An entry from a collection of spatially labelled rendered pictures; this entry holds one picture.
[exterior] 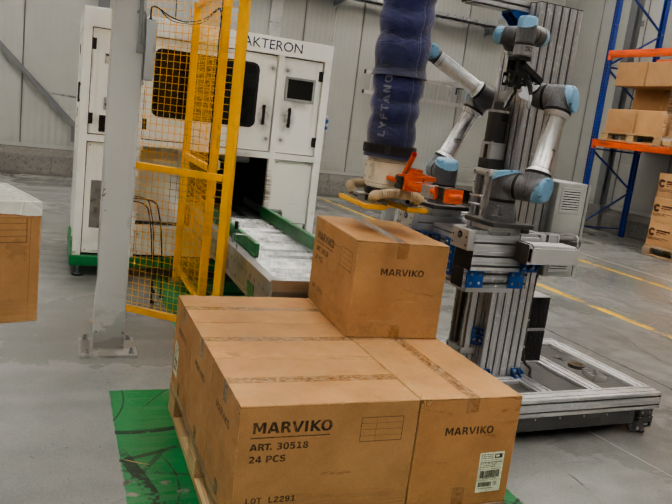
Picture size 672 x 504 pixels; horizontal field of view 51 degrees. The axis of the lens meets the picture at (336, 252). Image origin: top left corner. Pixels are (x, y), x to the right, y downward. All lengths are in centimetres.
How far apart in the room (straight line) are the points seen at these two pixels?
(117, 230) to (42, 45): 819
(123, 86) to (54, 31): 812
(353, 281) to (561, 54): 151
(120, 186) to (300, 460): 209
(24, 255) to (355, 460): 125
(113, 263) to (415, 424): 213
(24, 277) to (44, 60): 953
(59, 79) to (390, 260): 954
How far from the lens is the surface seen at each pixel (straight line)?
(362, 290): 280
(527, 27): 292
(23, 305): 251
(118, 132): 384
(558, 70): 355
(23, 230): 245
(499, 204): 321
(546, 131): 323
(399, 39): 298
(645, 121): 1175
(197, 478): 281
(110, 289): 398
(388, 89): 298
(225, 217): 403
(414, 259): 285
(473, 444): 252
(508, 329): 364
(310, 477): 229
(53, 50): 1191
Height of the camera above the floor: 139
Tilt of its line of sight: 11 degrees down
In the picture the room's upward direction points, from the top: 7 degrees clockwise
